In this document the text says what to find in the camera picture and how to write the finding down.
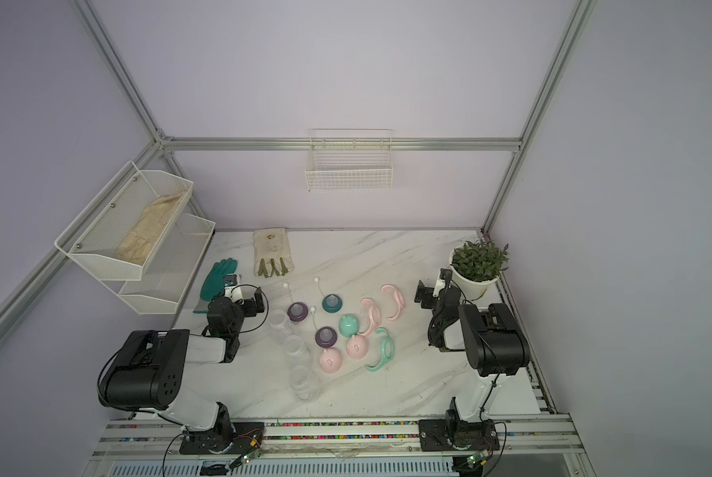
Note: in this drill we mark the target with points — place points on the beige glove green fingertips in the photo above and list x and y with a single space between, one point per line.
273 256

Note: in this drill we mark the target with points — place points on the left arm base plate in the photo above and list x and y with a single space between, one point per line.
237 438

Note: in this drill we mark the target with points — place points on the aluminium front rail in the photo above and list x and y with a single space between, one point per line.
345 438

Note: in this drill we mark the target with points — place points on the clear baby bottle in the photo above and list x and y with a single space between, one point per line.
296 352
304 383
280 325

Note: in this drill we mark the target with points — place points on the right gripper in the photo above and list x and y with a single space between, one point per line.
426 293

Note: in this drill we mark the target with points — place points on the green rubber glove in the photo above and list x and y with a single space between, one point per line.
214 283

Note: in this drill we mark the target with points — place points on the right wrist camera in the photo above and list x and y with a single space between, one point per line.
443 282

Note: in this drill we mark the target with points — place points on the teal nipple collar with straw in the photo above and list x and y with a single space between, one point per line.
330 302

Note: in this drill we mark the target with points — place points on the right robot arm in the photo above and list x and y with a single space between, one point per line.
491 339

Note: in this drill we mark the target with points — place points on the mint green bottle cap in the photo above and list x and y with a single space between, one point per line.
349 325

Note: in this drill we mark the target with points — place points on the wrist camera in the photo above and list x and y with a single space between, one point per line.
443 282
233 287

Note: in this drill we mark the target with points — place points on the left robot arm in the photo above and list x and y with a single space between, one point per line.
146 374

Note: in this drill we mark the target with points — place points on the pink bottle cap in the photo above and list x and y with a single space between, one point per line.
330 361
357 347

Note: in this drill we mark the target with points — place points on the white wire wall basket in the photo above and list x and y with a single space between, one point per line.
341 159

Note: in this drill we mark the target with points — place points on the lower white mesh shelf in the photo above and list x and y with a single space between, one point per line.
166 280

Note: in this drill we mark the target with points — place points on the beige glove in shelf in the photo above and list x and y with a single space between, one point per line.
140 241

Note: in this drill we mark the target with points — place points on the purple nipple collar far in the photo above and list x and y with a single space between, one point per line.
298 311

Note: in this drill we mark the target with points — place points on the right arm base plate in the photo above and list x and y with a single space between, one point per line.
457 434

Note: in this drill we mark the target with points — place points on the pink bottle cap left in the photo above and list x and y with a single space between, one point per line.
330 361

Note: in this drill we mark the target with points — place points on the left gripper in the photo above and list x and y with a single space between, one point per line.
252 301

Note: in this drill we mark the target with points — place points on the potted green plant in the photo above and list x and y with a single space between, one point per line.
477 266

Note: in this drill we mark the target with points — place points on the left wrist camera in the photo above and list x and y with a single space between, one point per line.
233 287

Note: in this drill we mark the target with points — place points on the upper white mesh shelf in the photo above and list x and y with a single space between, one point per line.
93 237

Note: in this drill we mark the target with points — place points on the white mesh shelf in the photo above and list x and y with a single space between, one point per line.
166 280
93 237

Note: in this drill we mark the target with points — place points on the pink bottle cap right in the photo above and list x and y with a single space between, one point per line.
357 347

